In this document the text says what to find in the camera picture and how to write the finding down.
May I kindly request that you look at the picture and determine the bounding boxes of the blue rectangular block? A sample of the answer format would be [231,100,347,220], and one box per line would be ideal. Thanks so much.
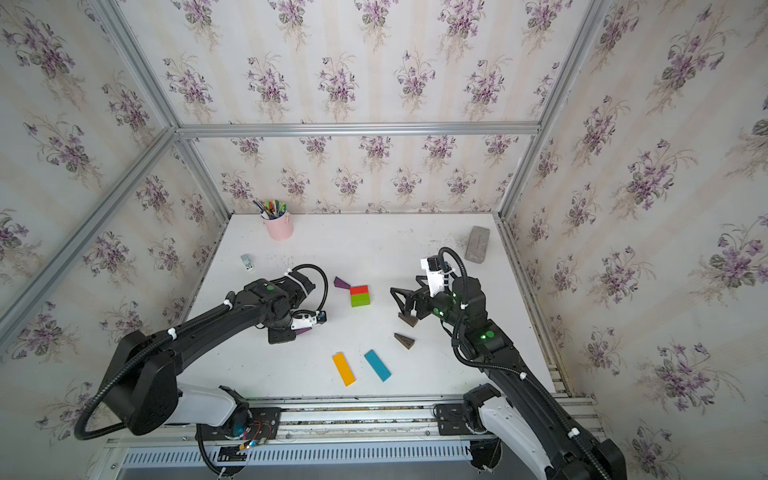
[364,350,391,382]

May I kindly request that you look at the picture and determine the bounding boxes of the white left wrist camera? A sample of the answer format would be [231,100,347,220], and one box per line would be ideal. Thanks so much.
[290,310,327,331]

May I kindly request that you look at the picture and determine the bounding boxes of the pink pen holder cup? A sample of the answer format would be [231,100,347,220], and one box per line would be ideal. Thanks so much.
[262,212,294,241]

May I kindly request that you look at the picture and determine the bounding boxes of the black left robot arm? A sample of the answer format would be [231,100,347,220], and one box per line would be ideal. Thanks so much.
[76,271,315,440]

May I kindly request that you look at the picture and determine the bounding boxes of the yellow rectangular block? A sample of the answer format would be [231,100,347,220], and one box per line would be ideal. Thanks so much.
[332,352,356,387]

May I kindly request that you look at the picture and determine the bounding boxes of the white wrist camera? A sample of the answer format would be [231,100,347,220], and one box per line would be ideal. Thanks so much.
[290,310,327,331]
[421,255,453,297]

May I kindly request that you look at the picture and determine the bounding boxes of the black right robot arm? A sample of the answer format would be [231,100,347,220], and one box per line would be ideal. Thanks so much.
[390,276,627,479]

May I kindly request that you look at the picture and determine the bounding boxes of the purple triangular wedge block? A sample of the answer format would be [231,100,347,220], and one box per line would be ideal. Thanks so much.
[334,277,351,290]

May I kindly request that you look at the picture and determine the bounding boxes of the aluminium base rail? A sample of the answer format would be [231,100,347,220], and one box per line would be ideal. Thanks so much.
[89,392,607,480]

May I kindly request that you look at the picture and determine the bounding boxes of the coloured pens in cup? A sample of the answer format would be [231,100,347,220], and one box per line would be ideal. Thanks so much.
[252,199,287,220]

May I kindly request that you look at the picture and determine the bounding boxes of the green cube block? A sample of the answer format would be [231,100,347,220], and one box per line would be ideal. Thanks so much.
[350,293,371,308]

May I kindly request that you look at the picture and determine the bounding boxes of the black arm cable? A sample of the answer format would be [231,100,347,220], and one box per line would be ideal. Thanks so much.
[73,263,330,442]
[436,246,613,480]

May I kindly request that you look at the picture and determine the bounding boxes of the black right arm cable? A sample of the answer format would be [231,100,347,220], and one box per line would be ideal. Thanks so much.
[436,246,613,480]

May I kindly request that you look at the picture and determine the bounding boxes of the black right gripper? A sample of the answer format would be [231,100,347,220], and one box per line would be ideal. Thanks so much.
[392,272,471,335]

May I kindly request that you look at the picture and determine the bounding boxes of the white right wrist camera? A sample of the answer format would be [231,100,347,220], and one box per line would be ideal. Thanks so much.
[421,255,453,297]

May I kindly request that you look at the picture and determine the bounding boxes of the red cube block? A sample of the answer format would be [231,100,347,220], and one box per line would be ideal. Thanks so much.
[350,285,369,296]

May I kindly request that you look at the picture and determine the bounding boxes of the brown triangular wedge block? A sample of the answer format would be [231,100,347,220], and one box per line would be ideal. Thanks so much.
[398,313,419,328]

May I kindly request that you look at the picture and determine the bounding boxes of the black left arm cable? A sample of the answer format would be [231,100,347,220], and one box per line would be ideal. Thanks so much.
[73,263,330,442]

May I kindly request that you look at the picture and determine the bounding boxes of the grey board eraser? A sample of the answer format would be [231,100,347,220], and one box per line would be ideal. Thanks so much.
[464,226,490,264]

